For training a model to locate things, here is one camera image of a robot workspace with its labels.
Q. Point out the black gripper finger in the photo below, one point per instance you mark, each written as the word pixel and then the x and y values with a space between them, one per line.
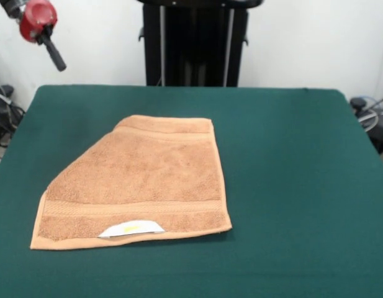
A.
pixel 54 52

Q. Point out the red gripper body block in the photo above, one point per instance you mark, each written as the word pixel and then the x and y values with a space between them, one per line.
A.
pixel 36 20

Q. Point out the tan terry towel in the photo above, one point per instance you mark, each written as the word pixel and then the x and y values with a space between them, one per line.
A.
pixel 141 180

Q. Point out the black vertical column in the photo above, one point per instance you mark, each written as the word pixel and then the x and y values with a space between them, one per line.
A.
pixel 194 46

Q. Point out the dark green table cloth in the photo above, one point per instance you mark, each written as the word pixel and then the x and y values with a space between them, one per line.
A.
pixel 272 217

